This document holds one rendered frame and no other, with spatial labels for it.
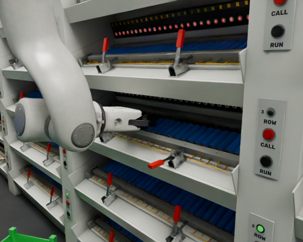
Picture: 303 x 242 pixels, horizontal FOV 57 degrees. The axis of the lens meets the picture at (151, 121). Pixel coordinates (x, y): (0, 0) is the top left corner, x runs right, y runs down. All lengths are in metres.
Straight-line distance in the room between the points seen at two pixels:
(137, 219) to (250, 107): 0.46
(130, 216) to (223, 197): 0.33
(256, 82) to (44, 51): 0.35
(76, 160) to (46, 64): 0.55
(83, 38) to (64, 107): 0.51
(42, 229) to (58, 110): 0.95
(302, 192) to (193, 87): 0.25
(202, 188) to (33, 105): 0.35
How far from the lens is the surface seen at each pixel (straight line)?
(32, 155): 1.39
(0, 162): 1.94
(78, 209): 1.06
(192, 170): 0.59
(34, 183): 1.53
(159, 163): 0.57
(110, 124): 0.61
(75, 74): 0.49
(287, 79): 0.44
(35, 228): 1.40
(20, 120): 0.56
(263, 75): 0.46
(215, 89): 0.51
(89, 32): 0.98
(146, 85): 0.63
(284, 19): 0.45
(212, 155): 0.58
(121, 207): 0.84
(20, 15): 0.52
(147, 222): 0.77
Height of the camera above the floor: 0.70
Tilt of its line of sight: 12 degrees down
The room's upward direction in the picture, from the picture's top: straight up
